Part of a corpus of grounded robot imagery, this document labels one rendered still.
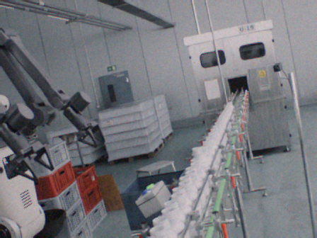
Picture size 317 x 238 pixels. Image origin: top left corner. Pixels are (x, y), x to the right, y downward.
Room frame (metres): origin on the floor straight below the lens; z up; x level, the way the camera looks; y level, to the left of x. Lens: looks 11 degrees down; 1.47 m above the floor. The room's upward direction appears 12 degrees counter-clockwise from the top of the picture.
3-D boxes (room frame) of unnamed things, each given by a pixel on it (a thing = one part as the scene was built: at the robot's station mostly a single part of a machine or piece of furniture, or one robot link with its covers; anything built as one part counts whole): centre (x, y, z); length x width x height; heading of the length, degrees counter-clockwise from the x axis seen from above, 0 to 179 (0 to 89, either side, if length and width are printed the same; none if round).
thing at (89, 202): (4.41, 1.58, 0.33); 0.61 x 0.41 x 0.22; 173
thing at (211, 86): (6.13, -0.38, 1.22); 0.23 x 0.03 x 0.32; 80
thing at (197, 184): (1.26, 0.05, 1.08); 0.06 x 0.06 x 0.17
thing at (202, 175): (1.38, 0.03, 1.08); 0.06 x 0.06 x 0.17
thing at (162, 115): (10.18, 1.23, 0.59); 1.25 x 1.03 x 1.17; 171
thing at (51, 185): (3.71, 1.61, 0.78); 0.61 x 0.41 x 0.22; 177
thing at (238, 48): (6.82, -0.92, 1.05); 1.60 x 1.40 x 2.10; 170
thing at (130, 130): (8.60, 1.41, 0.59); 1.24 x 1.03 x 1.17; 172
